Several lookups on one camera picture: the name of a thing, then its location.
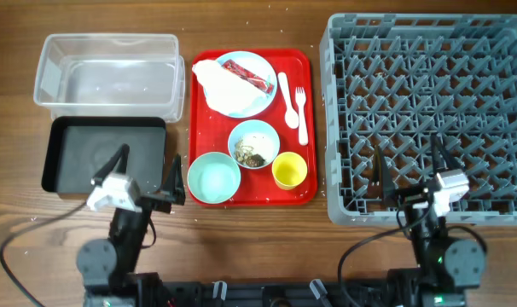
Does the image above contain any red serving tray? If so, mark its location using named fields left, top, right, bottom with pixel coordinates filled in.
left=188, top=49, right=317, bottom=208

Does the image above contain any food scraps and rice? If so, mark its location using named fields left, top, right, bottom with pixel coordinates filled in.
left=234, top=134, right=276, bottom=169

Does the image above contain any white plastic spoon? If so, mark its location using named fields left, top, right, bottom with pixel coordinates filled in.
left=277, top=72, right=299, bottom=129

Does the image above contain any light blue plate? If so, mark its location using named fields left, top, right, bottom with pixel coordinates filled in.
left=216, top=51, right=278, bottom=119

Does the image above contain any clear plastic bin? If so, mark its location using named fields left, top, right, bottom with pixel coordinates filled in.
left=33, top=33, right=185, bottom=123

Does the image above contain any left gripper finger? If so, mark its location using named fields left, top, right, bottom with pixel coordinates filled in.
left=90, top=144, right=130, bottom=187
left=160, top=154, right=185, bottom=205

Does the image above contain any white napkin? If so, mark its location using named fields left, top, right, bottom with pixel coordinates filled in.
left=192, top=60, right=266, bottom=115

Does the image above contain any grey dishwasher rack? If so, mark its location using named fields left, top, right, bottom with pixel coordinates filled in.
left=320, top=14, right=517, bottom=226

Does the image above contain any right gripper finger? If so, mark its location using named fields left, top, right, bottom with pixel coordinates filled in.
left=369, top=146, right=396, bottom=205
left=430, top=134, right=463, bottom=173

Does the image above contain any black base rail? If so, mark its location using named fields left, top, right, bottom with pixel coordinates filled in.
left=83, top=279, right=467, bottom=307

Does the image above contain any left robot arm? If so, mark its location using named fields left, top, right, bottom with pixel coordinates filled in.
left=76, top=144, right=186, bottom=306

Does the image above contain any black waste tray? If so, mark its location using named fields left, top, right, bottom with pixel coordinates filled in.
left=41, top=117, right=166, bottom=194

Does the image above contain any red snack wrapper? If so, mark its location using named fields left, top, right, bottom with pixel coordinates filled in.
left=222, top=60, right=274, bottom=94

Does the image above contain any blue bowl with food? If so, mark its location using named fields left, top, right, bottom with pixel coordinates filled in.
left=228, top=119, right=281, bottom=170

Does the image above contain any white plastic fork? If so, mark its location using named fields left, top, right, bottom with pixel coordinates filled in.
left=295, top=87, right=309, bottom=146

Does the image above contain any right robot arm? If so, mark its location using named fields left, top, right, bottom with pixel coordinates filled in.
left=372, top=135, right=487, bottom=306

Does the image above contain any yellow plastic cup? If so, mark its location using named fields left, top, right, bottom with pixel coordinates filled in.
left=271, top=152, right=308, bottom=190

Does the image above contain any empty mint green bowl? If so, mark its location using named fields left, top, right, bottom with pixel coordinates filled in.
left=187, top=152, right=241, bottom=205

